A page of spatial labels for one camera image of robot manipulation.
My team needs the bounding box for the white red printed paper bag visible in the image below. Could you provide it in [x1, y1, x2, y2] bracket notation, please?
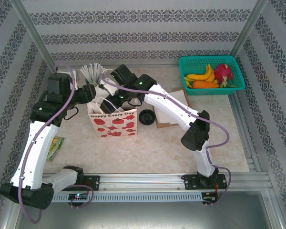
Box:
[87, 68, 138, 138]

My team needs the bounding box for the black plastic cup lid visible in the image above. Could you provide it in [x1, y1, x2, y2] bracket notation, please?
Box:
[138, 109, 156, 125]

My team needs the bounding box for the brown cardboard napkin tray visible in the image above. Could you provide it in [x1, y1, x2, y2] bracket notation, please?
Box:
[152, 87, 192, 129]

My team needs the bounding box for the green yellow snack packet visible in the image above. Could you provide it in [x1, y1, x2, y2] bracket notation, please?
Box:
[47, 135, 65, 163]

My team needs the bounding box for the teal plastic basket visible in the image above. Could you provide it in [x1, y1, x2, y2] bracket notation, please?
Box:
[179, 55, 246, 95]

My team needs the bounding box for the yellow toy banana bunch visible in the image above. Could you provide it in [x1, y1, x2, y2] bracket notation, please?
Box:
[184, 64, 216, 88]

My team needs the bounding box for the pink toy dragon fruit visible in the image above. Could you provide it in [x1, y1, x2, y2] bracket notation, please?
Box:
[214, 63, 235, 88]

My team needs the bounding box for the left small circuit board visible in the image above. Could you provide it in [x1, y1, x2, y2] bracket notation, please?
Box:
[68, 193, 88, 200]

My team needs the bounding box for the thin black wire loop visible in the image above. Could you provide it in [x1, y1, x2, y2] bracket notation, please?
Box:
[63, 106, 79, 121]
[126, 96, 143, 107]

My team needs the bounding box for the aluminium frame bar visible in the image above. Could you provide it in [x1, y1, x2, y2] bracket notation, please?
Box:
[72, 63, 182, 69]

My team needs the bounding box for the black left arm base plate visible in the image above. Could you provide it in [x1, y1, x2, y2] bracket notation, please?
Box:
[57, 175, 101, 191]

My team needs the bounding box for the aluminium mounting rail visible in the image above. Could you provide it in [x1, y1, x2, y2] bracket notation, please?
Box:
[14, 173, 272, 191]

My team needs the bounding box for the aluminium frame post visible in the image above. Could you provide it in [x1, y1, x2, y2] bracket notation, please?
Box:
[229, 0, 269, 58]
[10, 0, 54, 69]

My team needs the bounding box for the grey slotted cable duct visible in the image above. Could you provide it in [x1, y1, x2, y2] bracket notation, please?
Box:
[22, 192, 203, 203]

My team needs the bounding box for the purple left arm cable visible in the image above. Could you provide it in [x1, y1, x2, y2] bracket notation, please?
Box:
[18, 62, 94, 224]

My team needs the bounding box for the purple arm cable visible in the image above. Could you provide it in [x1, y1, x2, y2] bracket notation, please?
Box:
[18, 62, 94, 224]
[99, 73, 232, 206]

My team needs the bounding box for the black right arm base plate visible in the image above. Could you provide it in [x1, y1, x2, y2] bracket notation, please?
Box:
[183, 174, 228, 190]

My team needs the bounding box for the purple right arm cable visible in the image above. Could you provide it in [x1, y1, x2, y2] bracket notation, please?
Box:
[99, 73, 232, 206]

